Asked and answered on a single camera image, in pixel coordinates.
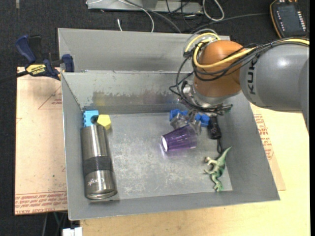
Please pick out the steel tumbler with black band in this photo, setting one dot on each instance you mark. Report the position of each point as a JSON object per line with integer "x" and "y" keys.
{"x": 98, "y": 161}

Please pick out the purple plastic cup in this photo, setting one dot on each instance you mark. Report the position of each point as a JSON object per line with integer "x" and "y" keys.
{"x": 179, "y": 140}

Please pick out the green toy dinosaur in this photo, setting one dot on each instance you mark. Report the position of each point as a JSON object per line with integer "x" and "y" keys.
{"x": 218, "y": 167}

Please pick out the blue plastic toy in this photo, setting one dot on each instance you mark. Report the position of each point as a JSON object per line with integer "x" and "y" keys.
{"x": 176, "y": 114}

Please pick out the yellow faceted block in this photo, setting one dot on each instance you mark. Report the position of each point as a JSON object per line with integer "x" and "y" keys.
{"x": 103, "y": 122}

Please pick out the blue toy brick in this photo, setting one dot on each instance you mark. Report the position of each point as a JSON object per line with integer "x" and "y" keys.
{"x": 87, "y": 118}

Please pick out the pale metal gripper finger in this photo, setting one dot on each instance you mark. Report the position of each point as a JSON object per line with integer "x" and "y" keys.
{"x": 179, "y": 122}
{"x": 196, "y": 126}

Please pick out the grey metal bin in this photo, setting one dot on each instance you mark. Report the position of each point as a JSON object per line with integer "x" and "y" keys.
{"x": 137, "y": 163}

